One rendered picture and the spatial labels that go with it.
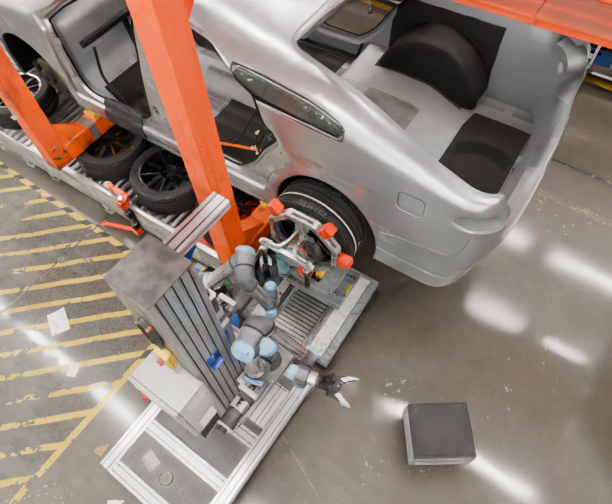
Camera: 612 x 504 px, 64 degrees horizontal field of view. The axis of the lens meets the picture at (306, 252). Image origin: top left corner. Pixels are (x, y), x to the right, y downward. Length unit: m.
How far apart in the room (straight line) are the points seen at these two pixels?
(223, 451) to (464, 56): 3.31
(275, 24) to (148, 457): 2.84
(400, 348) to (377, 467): 0.89
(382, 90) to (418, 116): 0.36
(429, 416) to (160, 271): 2.14
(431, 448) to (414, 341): 0.92
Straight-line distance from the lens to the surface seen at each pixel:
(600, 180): 5.42
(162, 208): 4.32
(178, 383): 2.62
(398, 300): 4.11
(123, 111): 4.33
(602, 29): 1.29
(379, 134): 2.69
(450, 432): 3.47
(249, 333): 2.39
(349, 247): 3.20
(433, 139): 3.90
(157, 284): 1.94
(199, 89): 2.46
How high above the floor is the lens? 3.64
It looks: 58 degrees down
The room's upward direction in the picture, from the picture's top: 4 degrees counter-clockwise
